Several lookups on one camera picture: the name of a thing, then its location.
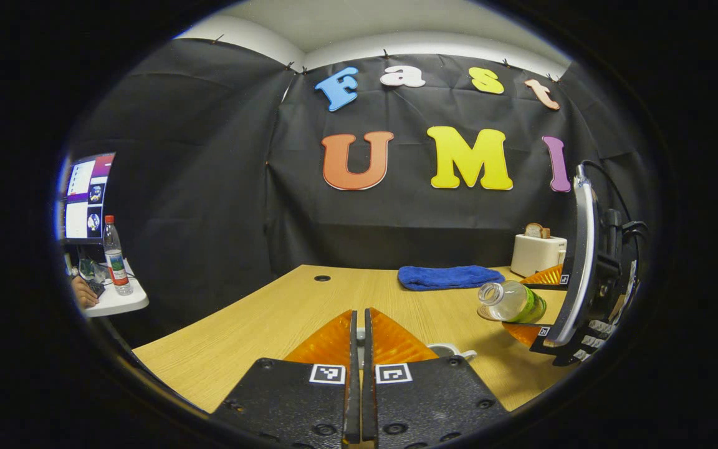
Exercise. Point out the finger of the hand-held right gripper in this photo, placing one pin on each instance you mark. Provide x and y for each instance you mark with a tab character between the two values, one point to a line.
549	277
524	333

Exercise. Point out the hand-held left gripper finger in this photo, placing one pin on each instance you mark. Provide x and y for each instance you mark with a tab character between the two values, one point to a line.
368	399
353	399

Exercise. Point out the clear green label water bottle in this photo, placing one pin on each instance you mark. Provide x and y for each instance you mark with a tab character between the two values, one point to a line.
512	301

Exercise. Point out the white teacup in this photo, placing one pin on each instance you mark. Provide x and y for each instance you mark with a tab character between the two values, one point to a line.
452	349

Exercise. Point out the red cap plastic bottle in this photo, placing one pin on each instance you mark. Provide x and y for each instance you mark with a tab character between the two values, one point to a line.
116	262

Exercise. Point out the white toaster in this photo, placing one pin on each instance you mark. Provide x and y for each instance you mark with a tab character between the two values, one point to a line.
536	252

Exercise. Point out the toasted bread slice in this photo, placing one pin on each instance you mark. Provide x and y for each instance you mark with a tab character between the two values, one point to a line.
536	231

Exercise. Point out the blue towel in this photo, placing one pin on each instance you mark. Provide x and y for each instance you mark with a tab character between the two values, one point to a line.
446	277

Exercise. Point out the white side table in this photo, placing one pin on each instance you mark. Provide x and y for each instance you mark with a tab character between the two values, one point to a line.
119	302

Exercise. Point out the black backdrop cloth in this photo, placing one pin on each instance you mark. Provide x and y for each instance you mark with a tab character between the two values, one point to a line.
209	187

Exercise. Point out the computer monitor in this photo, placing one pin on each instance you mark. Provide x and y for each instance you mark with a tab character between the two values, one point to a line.
88	193

